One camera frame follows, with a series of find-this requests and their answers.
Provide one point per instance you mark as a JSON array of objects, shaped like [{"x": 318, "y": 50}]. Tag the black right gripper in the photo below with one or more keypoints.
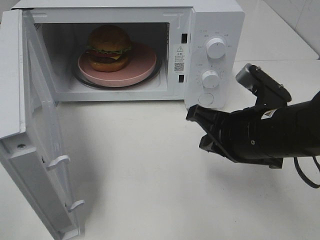
[{"x": 227, "y": 134}]

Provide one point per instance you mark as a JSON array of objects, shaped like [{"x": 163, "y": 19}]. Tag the white microwave knob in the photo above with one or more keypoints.
[
  {"x": 215, "y": 47},
  {"x": 210, "y": 79}
]

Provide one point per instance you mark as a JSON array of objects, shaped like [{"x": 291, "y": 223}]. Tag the pink round plate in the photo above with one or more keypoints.
[{"x": 142, "y": 62}]

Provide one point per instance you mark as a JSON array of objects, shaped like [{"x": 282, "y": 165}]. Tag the burger with lettuce and tomato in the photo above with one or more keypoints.
[{"x": 108, "y": 48}]

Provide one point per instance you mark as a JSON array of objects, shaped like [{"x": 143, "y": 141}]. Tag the white microwave door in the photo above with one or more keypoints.
[{"x": 31, "y": 146}]

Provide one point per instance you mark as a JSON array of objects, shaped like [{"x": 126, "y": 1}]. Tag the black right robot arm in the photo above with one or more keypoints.
[{"x": 261, "y": 136}]

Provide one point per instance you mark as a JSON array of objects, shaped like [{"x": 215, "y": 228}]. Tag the white microwave oven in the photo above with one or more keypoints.
[{"x": 177, "y": 30}]

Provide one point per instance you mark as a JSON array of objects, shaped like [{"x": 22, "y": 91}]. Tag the glass microwave turntable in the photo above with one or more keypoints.
[{"x": 79, "y": 76}]

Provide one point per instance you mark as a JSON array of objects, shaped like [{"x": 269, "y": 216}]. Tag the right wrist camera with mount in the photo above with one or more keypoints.
[{"x": 268, "y": 92}]

